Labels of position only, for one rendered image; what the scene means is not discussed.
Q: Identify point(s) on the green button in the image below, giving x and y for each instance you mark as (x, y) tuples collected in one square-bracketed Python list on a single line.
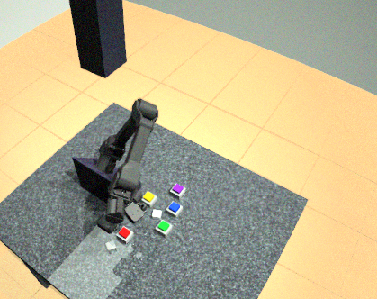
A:
[(163, 228)]

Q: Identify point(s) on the blue button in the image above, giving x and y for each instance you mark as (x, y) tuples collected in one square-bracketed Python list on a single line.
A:
[(174, 209)]

